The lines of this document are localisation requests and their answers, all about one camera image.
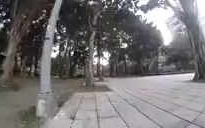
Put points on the bare dirt ground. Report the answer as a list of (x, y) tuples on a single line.
[(13, 100)]

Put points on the thick-trunk tree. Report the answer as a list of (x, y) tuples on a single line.
[(200, 43)]

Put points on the white tree trunk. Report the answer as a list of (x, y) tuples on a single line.
[(46, 66)]

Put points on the pale leaning tree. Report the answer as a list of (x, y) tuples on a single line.
[(10, 50)]

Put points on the grove of trees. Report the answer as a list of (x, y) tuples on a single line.
[(103, 43)]

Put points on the grey paved slab path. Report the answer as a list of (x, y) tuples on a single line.
[(146, 103)]

